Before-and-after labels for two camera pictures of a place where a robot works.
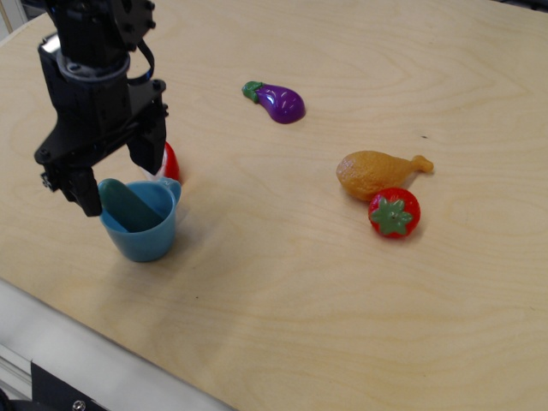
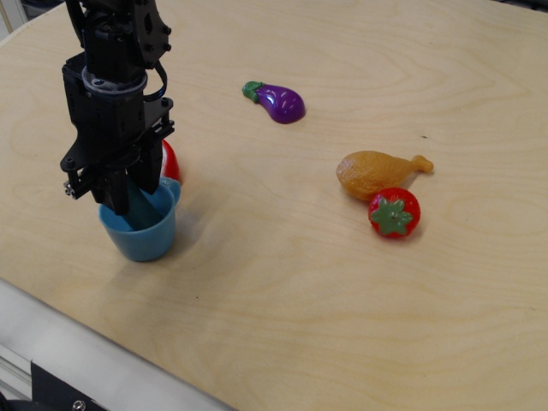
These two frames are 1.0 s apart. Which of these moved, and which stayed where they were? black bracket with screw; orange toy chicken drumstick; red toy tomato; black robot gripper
Moved: black robot gripper
Stayed: red toy tomato; black bracket with screw; orange toy chicken drumstick
